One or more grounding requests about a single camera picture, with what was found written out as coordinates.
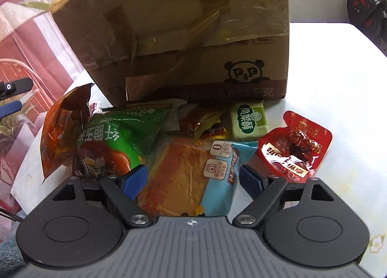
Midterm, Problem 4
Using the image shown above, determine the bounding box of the green chip bag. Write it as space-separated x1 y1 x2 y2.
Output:
74 103 172 179

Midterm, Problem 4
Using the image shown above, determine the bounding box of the black exercise bike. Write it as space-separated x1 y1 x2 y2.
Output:
346 0 386 55

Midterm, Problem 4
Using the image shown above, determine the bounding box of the green pineapple cake pack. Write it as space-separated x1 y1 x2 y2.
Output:
230 101 269 141

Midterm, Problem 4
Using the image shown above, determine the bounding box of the brown cardboard box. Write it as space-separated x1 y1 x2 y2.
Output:
50 0 289 106

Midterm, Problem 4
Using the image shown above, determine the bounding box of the orange chip bag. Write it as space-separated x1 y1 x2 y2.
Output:
40 83 93 179

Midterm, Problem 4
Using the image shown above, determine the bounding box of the red meat snack pouch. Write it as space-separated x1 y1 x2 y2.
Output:
256 111 333 183

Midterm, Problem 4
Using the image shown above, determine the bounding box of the dark red yellow sachet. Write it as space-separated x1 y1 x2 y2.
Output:
177 105 231 140

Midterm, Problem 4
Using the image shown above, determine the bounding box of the blue orange cracker pack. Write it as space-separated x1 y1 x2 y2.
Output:
138 136 257 218

